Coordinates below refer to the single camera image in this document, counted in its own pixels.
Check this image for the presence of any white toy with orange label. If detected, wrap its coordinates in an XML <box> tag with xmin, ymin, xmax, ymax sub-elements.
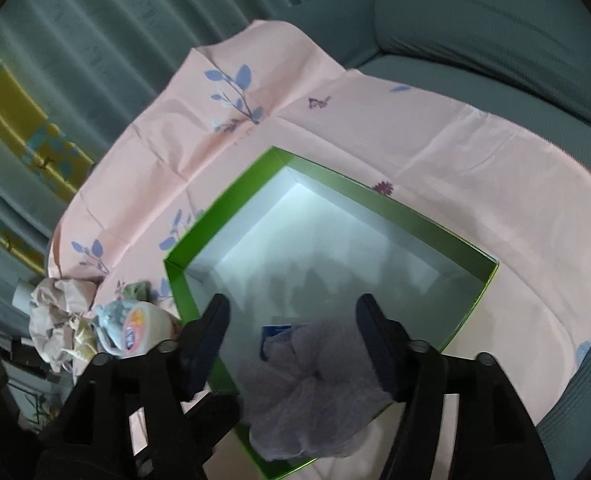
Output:
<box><xmin>116</xmin><ymin>300</ymin><xmax>181</xmax><ymax>358</ymax></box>

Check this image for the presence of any crumpled grey-pink cloth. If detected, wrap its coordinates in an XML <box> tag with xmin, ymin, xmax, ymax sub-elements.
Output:
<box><xmin>28</xmin><ymin>277</ymin><xmax>101</xmax><ymax>373</ymax></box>

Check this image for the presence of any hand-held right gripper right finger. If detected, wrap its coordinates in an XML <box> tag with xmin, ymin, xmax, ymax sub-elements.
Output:
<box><xmin>355</xmin><ymin>294</ymin><xmax>556</xmax><ymax>480</ymax></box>

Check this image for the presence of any teal sofa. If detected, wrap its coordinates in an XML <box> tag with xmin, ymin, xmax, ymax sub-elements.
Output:
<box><xmin>276</xmin><ymin>0</ymin><xmax>591</xmax><ymax>480</ymax></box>

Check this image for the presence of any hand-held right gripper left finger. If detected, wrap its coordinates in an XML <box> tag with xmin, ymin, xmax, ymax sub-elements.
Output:
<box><xmin>38</xmin><ymin>294</ymin><xmax>241</xmax><ymax>480</ymax></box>

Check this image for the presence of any teal and yellow curtain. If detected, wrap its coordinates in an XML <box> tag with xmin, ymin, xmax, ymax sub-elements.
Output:
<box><xmin>0</xmin><ymin>0</ymin><xmax>326</xmax><ymax>411</ymax></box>

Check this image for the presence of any green cardboard box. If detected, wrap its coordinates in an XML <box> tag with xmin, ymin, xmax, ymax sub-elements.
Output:
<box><xmin>163</xmin><ymin>146</ymin><xmax>499</xmax><ymax>467</ymax></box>

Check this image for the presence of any pink floral cloth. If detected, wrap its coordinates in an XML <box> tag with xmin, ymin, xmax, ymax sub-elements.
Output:
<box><xmin>48</xmin><ymin>20</ymin><xmax>591</xmax><ymax>480</ymax></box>

